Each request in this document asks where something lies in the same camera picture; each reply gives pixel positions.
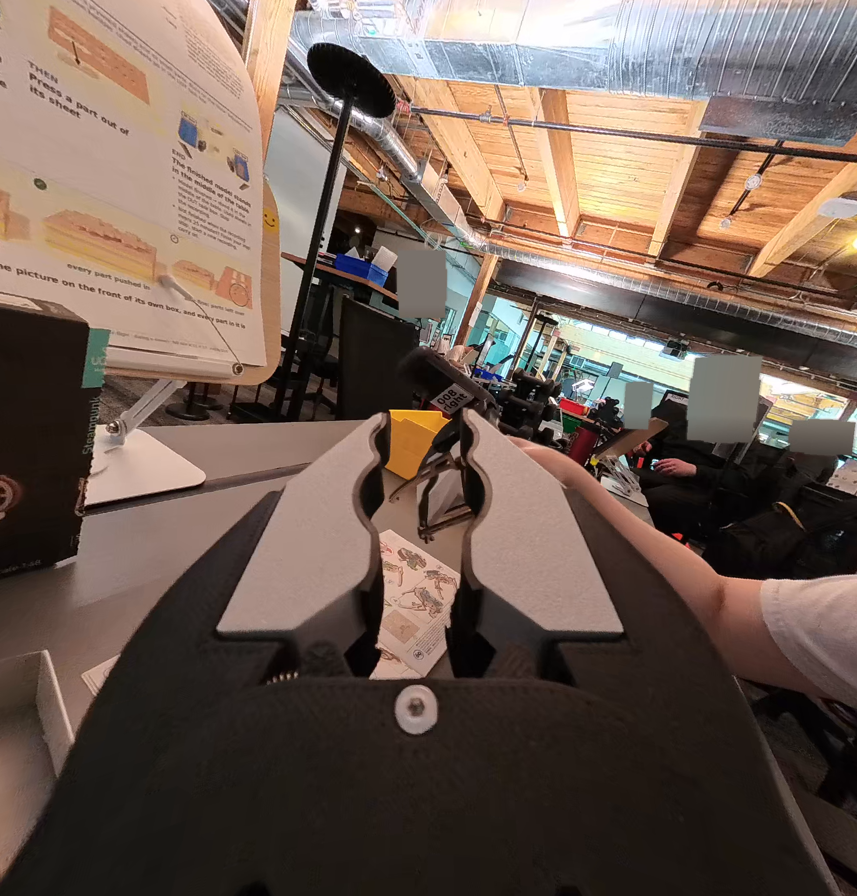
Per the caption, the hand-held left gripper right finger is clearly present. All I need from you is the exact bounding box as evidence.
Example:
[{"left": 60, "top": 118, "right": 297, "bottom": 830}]
[{"left": 446, "top": 408, "right": 625, "bottom": 676}]

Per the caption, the black model kit box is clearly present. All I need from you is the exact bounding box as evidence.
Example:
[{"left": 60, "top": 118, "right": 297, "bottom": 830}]
[{"left": 0, "top": 294, "right": 112, "bottom": 583}]

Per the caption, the white document stand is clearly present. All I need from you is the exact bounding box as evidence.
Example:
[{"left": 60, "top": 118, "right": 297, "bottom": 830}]
[{"left": 84, "top": 178, "right": 284, "bottom": 508}]

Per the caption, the silver air duct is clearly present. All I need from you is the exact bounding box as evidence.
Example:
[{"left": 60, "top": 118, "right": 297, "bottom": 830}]
[{"left": 288, "top": 0, "right": 857, "bottom": 99}]

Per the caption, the black backpack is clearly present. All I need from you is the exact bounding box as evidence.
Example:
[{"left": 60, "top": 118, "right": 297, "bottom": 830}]
[{"left": 701, "top": 483, "right": 857, "bottom": 582}]

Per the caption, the blue bin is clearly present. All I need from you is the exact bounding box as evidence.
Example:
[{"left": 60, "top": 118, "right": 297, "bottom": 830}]
[{"left": 335, "top": 252, "right": 390, "bottom": 288}]

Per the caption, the wooden model assembly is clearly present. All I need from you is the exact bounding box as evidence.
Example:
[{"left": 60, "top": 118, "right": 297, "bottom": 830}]
[{"left": 388, "top": 448, "right": 476, "bottom": 545}]

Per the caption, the black floor lamp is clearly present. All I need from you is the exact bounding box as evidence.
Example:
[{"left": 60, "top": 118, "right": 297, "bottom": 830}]
[{"left": 278, "top": 42, "right": 399, "bottom": 424}]

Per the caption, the background document stand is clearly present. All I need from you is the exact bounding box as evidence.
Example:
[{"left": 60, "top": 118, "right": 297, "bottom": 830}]
[{"left": 592, "top": 418, "right": 670, "bottom": 491}]

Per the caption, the printed instruction sheet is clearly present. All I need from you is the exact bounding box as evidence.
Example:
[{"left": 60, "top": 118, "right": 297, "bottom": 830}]
[{"left": 0, "top": 0, "right": 270, "bottom": 370}]

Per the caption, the black office chair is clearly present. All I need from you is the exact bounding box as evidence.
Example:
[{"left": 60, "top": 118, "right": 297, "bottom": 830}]
[{"left": 337, "top": 297, "right": 424, "bottom": 421}]

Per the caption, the white cardboard tray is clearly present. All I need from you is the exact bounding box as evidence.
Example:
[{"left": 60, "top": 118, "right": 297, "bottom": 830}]
[{"left": 0, "top": 650, "right": 76, "bottom": 862}]

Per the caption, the white card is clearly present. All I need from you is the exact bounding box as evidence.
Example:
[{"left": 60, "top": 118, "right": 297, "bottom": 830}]
[{"left": 80, "top": 654, "right": 121, "bottom": 695}]

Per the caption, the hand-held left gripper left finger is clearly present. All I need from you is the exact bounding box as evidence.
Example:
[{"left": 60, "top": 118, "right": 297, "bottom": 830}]
[{"left": 217, "top": 412, "right": 390, "bottom": 655}]

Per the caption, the yellow plastic bin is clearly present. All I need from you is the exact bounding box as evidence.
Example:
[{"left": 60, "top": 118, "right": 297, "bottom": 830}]
[{"left": 388, "top": 409, "right": 452, "bottom": 482}]

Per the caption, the person's right forearm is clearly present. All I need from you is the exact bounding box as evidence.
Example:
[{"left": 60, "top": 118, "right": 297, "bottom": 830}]
[{"left": 505, "top": 435, "right": 775, "bottom": 676}]

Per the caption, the black ceiling pipe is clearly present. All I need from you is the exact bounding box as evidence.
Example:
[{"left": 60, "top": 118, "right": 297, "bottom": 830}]
[{"left": 400, "top": 104, "right": 857, "bottom": 167}]

